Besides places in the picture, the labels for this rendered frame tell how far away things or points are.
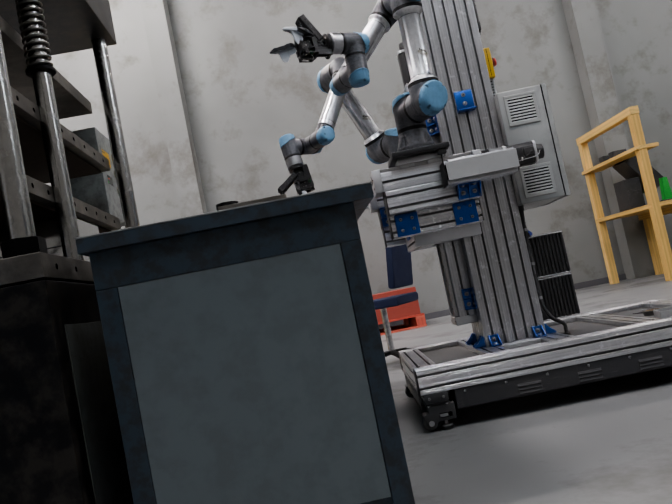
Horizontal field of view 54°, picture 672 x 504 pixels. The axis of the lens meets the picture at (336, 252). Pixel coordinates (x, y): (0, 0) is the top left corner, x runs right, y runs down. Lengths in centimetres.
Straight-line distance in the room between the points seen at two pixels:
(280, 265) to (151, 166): 800
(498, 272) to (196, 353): 153
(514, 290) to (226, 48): 748
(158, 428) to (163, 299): 30
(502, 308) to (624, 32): 787
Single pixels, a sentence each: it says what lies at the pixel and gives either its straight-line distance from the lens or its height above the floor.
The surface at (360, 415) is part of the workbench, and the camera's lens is 160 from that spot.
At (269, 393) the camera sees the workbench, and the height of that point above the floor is 36.
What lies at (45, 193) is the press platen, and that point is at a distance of 210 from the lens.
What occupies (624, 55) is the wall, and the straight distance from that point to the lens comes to 1024.
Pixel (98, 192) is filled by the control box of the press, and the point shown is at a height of 118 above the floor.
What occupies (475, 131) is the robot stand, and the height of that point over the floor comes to 110.
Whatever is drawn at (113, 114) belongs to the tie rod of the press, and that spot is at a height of 147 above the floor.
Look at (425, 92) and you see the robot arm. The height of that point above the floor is 121.
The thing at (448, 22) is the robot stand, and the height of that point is 158.
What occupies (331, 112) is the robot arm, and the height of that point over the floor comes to 134.
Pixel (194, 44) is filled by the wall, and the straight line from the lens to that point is 983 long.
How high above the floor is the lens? 55
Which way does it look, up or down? 4 degrees up
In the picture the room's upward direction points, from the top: 11 degrees counter-clockwise
